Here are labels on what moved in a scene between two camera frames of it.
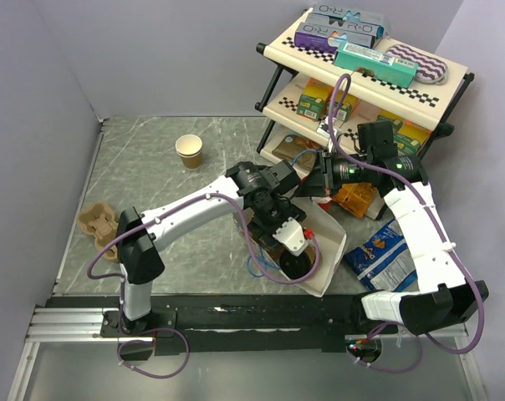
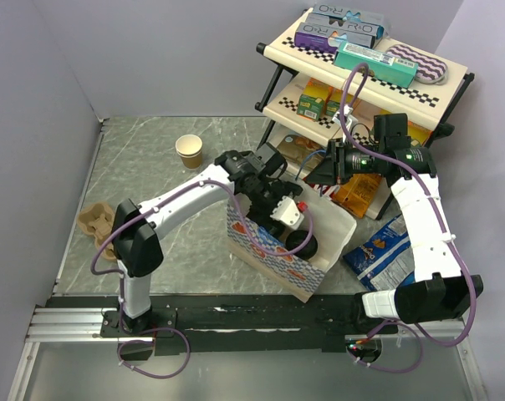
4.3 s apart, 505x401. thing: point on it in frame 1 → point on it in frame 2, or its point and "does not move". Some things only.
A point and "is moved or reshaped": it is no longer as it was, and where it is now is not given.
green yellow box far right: x=410 y=138 does not move
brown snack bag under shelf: x=300 y=151 does not move
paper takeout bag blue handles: x=313 y=268 is moved or reshaped
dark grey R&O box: x=368 y=27 does not move
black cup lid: x=295 y=266 → x=295 y=238
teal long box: x=375 y=63 does not move
